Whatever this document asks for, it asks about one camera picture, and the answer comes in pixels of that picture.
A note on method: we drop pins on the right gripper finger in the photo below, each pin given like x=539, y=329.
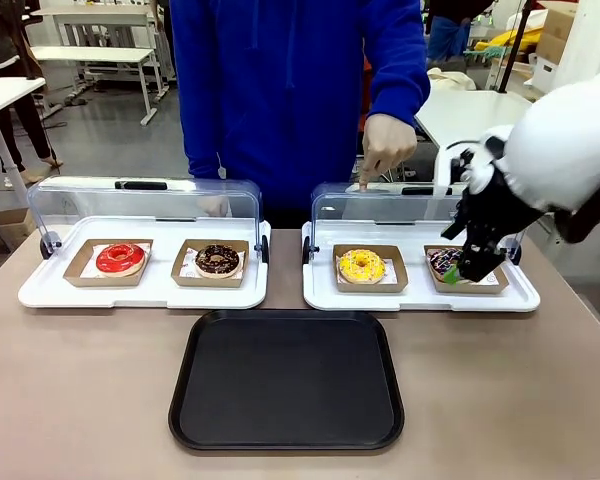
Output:
x=482, y=262
x=455, y=225

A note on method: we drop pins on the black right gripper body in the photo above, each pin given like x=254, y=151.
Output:
x=500, y=210

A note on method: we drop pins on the person's right forearm blue sleeve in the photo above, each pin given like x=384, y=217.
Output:
x=202, y=140

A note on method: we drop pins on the person's left forearm blue sleeve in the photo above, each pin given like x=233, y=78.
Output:
x=397, y=75

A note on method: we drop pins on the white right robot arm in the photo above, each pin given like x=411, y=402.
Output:
x=565, y=135

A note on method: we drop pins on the brown cardboard donut tray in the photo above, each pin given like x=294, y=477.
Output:
x=182, y=280
x=397, y=285
x=495, y=285
x=77, y=272

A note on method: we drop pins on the yellow sprinkled donut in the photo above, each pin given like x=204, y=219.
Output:
x=347, y=267

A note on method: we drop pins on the black serving tray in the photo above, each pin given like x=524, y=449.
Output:
x=286, y=380

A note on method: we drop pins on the chocolate sprinkled donut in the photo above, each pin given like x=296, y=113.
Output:
x=205, y=265

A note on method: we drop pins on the red glazed donut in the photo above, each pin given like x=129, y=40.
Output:
x=107, y=262

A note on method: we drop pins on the person's left hand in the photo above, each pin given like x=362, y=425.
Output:
x=387, y=145

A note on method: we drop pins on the person's right hand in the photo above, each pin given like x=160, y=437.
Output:
x=215, y=205

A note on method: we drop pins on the white display case base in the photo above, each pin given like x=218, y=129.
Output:
x=145, y=295
x=420, y=301

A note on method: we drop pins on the clear roll-top cover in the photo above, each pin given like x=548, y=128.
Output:
x=145, y=200
x=380, y=205

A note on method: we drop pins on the white workshop table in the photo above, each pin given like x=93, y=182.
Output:
x=95, y=11
x=0, y=95
x=475, y=110
x=90, y=54

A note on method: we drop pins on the cream cloth bag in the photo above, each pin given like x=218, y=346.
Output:
x=450, y=80

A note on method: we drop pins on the black stand pole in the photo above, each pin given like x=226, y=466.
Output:
x=515, y=40

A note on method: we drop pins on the yellow bag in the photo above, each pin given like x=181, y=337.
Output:
x=520, y=40

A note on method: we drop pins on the stacked cardboard boxes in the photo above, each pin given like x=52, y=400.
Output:
x=555, y=40

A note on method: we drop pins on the bystander in blue trousers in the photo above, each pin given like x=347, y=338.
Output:
x=447, y=30

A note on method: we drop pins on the person's blue hoodie torso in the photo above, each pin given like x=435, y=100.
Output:
x=280, y=100

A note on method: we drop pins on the brown cardboard floor box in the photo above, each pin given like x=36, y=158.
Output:
x=10, y=222

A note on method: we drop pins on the bystander in dark clothes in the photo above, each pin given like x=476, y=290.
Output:
x=0, y=30

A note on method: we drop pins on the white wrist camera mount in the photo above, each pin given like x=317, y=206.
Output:
x=452, y=167

